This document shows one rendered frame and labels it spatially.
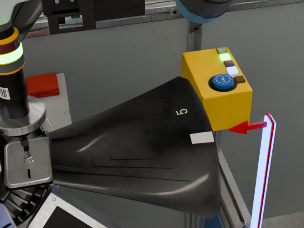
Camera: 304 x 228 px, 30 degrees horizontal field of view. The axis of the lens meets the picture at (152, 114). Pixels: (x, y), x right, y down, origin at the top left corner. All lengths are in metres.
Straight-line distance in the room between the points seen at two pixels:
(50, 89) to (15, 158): 0.65
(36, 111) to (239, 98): 0.47
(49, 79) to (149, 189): 0.76
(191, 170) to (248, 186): 1.27
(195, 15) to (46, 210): 0.37
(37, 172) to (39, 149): 0.05
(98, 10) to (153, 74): 0.97
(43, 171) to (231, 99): 0.44
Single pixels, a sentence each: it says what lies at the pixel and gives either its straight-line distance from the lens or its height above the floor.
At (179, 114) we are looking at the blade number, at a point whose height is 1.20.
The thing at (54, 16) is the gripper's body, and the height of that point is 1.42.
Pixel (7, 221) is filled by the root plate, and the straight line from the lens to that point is 0.84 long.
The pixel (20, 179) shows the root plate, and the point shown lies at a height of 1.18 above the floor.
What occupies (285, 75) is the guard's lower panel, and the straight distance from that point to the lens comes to 1.76.
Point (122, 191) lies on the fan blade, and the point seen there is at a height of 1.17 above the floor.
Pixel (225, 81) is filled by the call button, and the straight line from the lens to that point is 1.09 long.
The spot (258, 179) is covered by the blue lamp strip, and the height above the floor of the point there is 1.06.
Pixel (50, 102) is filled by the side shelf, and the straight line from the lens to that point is 1.42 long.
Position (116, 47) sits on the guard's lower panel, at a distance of 1.54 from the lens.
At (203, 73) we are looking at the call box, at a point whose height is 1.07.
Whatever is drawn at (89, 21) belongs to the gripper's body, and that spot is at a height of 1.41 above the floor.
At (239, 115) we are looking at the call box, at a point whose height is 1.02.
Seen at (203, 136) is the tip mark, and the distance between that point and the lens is 0.80.
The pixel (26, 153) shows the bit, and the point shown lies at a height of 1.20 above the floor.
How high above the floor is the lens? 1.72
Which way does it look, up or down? 39 degrees down
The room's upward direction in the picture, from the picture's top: 2 degrees counter-clockwise
